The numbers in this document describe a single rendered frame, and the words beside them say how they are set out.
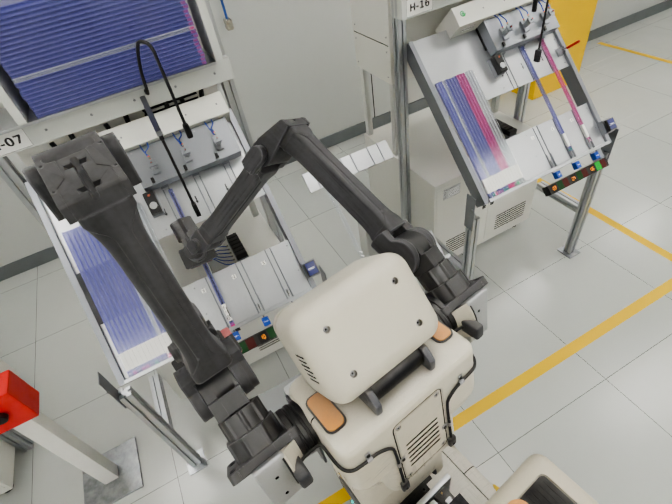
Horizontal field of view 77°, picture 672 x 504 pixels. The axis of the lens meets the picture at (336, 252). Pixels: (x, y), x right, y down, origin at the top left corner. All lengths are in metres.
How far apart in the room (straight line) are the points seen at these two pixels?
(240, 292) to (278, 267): 0.16
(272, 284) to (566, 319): 1.50
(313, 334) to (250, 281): 0.93
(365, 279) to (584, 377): 1.72
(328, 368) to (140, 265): 0.27
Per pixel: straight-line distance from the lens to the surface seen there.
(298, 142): 0.90
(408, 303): 0.63
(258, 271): 1.49
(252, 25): 3.14
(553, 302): 2.43
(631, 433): 2.16
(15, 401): 1.73
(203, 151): 1.52
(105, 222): 0.54
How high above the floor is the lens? 1.84
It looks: 44 degrees down
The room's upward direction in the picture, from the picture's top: 12 degrees counter-clockwise
